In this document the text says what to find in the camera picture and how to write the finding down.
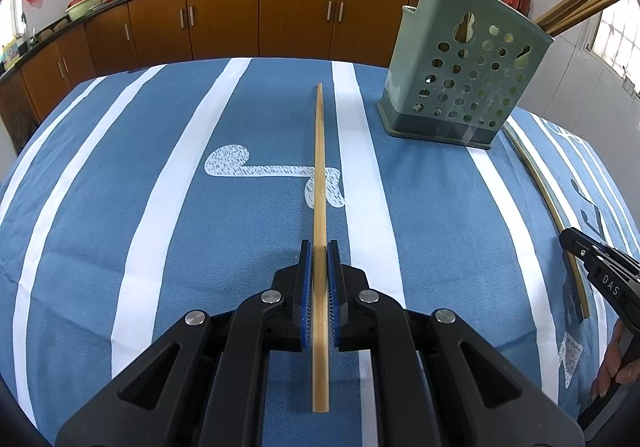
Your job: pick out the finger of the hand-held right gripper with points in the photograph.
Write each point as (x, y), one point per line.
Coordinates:
(607, 284)

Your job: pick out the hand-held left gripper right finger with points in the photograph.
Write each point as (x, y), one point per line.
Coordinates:
(334, 292)

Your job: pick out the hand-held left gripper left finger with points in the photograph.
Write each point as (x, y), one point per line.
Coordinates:
(306, 292)

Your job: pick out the green perforated utensil holder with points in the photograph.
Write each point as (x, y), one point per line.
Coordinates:
(430, 27)

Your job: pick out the person's right hand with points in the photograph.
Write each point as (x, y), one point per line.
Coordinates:
(607, 367)

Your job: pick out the blue white striped tablecloth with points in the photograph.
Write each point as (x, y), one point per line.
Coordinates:
(150, 227)

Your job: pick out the window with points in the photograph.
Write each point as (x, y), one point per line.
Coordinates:
(612, 42)

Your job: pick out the wooden base cabinets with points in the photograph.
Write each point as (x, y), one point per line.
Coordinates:
(295, 17)

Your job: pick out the green basin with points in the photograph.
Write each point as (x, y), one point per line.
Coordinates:
(82, 9)

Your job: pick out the sink faucet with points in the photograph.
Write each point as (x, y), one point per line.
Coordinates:
(32, 34)

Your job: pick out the colourful carton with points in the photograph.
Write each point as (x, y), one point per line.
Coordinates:
(10, 54)

